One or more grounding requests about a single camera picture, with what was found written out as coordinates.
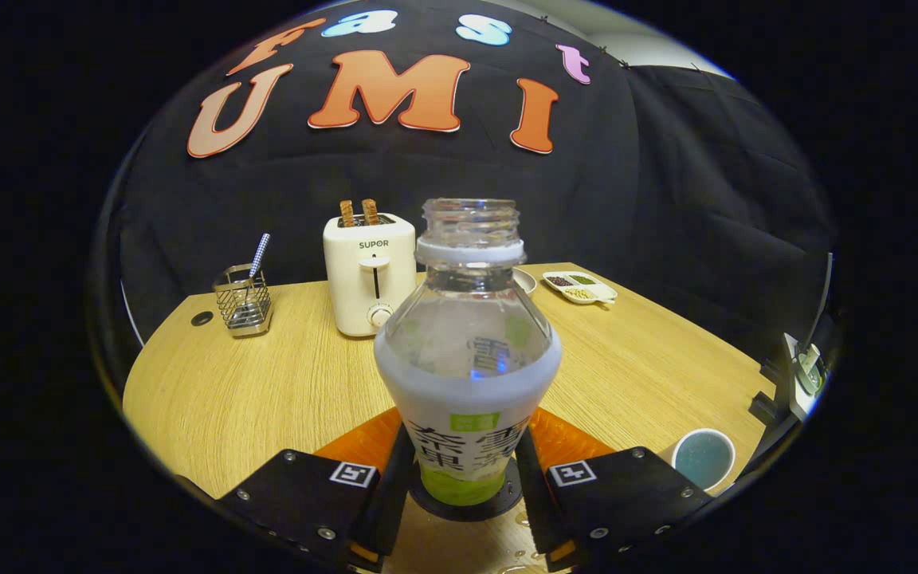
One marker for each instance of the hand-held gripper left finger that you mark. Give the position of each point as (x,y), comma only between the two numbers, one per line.
(391,510)

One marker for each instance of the white cup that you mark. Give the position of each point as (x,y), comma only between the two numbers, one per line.
(702,460)

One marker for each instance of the white toaster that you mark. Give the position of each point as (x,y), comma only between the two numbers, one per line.
(355,279)

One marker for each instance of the brown toast slice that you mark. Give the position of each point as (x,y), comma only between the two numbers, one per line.
(370,211)
(347,214)

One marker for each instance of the black table edge block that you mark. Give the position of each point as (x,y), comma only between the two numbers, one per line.
(763,408)

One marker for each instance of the dark brown round coaster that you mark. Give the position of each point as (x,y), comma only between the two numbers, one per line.
(467,514)

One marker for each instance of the oval plate with red food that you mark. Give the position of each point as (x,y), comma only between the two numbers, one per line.
(526,281)

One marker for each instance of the wooden table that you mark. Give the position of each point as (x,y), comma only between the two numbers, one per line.
(268,399)

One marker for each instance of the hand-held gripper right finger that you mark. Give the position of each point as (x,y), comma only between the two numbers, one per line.
(535,510)

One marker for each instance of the white divided spice dish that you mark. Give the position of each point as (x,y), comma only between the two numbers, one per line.
(580,288)

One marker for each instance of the black backdrop cloth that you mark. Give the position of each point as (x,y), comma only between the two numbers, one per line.
(666,199)

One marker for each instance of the white device with green part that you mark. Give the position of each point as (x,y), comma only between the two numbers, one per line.
(806,375)

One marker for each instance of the clear plastic juice bottle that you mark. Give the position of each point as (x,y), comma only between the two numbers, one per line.
(467,399)

